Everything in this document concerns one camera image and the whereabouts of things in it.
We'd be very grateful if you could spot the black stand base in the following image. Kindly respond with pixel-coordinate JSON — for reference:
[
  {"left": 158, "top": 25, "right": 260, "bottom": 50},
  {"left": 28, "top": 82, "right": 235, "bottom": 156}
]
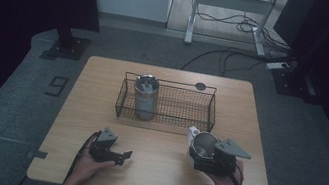
[
  {"left": 267, "top": 64, "right": 326, "bottom": 106},
  {"left": 38, "top": 23, "right": 94, "bottom": 67}
]

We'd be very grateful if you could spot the round black table grommet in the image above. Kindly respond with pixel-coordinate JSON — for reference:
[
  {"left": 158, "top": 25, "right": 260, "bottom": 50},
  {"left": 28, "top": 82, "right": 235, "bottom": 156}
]
[{"left": 193, "top": 80, "right": 208, "bottom": 92}]

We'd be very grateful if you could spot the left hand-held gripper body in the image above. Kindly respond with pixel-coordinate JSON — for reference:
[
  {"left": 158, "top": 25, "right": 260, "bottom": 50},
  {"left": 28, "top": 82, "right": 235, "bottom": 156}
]
[{"left": 86, "top": 124, "right": 120, "bottom": 166}]

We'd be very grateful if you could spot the long black floor cable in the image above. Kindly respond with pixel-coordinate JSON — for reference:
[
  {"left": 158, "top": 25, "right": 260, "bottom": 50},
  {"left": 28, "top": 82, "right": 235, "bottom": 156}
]
[{"left": 179, "top": 39, "right": 298, "bottom": 89}]

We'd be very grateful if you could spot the black wire mesh basket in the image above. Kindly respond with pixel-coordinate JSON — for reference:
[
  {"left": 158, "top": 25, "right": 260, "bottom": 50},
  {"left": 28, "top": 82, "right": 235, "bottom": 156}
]
[{"left": 112, "top": 70, "right": 222, "bottom": 136}]

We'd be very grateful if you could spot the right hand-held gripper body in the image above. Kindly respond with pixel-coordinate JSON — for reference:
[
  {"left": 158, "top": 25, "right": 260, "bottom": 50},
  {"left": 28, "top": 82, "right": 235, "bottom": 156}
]
[{"left": 191, "top": 133, "right": 255, "bottom": 182}]

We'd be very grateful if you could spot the white power strip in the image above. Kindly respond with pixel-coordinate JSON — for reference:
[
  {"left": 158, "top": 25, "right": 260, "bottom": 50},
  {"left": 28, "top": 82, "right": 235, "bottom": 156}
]
[{"left": 264, "top": 58, "right": 292, "bottom": 74}]

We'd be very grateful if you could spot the bundle of floor cables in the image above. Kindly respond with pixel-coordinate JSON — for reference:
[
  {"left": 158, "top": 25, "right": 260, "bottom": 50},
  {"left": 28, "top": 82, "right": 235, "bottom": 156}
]
[{"left": 191, "top": 5, "right": 300, "bottom": 56}]

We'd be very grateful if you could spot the left hand-held gripper cable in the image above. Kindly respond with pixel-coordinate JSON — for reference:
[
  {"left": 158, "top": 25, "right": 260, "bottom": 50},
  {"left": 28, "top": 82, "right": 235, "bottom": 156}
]
[{"left": 63, "top": 126, "right": 103, "bottom": 185}]

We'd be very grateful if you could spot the white desk frame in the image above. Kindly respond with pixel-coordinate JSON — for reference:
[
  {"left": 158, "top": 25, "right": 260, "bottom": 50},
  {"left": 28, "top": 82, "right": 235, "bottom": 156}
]
[{"left": 183, "top": 0, "right": 282, "bottom": 60}]

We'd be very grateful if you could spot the grey tape piece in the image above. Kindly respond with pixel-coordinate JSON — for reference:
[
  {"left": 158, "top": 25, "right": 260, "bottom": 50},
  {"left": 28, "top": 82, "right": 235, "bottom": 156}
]
[{"left": 26, "top": 148, "right": 49, "bottom": 161}]

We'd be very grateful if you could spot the person's left hand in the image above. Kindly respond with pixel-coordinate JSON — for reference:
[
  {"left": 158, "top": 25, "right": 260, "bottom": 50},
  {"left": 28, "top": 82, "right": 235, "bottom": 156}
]
[{"left": 70, "top": 146, "right": 118, "bottom": 185}]

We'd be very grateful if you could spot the small steel mug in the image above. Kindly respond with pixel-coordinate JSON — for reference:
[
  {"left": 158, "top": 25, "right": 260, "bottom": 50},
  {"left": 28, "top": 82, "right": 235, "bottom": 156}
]
[{"left": 183, "top": 125, "right": 224, "bottom": 165}]

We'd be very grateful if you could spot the steel tumbler cup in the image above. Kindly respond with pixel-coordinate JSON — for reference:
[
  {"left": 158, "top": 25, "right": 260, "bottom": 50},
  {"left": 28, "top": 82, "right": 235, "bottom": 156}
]
[{"left": 128, "top": 72, "right": 163, "bottom": 123}]

